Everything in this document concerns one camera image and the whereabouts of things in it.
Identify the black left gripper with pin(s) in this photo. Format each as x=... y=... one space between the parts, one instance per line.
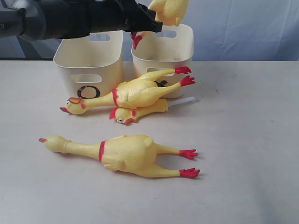
x=126 y=15

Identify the headless rubber chicken body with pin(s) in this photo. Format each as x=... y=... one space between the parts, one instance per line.
x=169 y=12

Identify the whole rubber chicken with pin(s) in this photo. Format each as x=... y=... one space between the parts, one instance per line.
x=140 y=92
x=134 y=154

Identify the severed rubber chicken head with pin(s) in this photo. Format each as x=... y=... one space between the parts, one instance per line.
x=125 y=116

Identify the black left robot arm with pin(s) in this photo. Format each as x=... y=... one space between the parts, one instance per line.
x=35 y=20

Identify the cream bin marked X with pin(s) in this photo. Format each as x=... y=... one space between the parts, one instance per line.
x=171 y=48

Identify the cream bin marked O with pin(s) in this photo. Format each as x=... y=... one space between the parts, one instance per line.
x=91 y=66

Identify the blue backdrop curtain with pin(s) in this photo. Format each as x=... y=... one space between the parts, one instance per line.
x=224 y=30

